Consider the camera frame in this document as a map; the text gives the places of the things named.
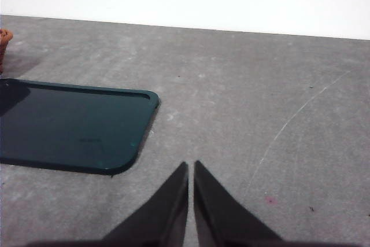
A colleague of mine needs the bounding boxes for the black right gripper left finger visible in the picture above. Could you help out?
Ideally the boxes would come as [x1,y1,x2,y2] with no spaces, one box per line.
[27,161,189,247]

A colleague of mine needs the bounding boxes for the black rectangular tray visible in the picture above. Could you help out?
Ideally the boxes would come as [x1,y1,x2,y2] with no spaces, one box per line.
[0,78,161,176]

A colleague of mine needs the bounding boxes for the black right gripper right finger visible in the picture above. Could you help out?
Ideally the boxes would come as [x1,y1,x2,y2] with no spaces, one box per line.
[193,160,370,247]

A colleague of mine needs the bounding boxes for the brown wicker basket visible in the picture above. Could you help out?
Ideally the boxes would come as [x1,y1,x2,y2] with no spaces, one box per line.
[0,28,14,74]

